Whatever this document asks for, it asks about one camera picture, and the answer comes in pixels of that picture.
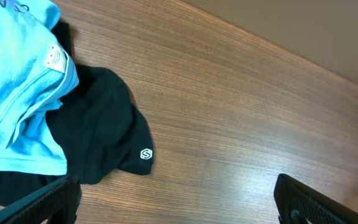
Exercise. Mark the light blue crumpled garment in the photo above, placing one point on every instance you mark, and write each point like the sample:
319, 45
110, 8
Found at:
35, 72

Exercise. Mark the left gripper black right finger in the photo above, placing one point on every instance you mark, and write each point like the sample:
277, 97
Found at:
298, 203

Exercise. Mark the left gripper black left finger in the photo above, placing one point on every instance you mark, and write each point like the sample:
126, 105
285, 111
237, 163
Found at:
56, 203

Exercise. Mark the black garment with logo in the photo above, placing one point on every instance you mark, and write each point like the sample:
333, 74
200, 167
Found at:
97, 126

